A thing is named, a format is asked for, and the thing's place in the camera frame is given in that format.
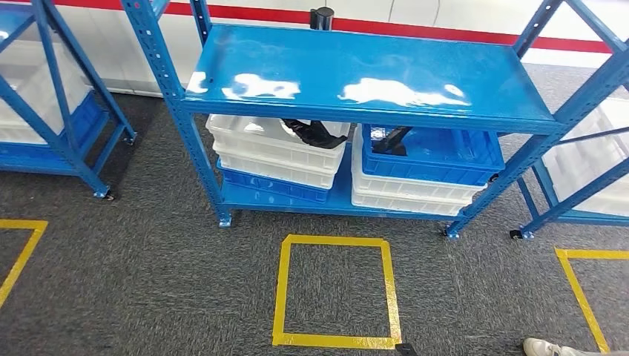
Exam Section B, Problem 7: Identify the small black plastic part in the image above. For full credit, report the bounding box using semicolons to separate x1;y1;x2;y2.
280;117;349;150
372;126;414;157

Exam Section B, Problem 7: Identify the large blue metal shelf rack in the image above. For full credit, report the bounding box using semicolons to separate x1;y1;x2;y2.
120;0;629;240

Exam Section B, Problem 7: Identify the white plastic crate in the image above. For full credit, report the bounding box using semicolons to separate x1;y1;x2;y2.
206;114;351;159
351;188;468;217
212;139;346;174
351;125;487;203
217;153;339;191

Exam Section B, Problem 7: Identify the yellow floor tape square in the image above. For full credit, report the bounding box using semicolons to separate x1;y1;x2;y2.
271;234;403;351
554;248;629;354

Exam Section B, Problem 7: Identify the blue rack with cross braces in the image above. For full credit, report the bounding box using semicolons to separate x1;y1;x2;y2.
509;0;629;241

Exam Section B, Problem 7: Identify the low blue metal rack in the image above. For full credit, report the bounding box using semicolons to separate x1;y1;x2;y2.
0;0;171;200

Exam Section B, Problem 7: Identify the translucent white storage crate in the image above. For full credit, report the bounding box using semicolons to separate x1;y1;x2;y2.
0;39;94;146
542;98;629;217

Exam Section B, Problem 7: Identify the person's white shoe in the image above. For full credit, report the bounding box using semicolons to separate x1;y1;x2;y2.
522;337;605;356

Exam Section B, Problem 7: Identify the black stanchion post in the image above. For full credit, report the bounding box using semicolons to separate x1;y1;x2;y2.
309;6;335;31

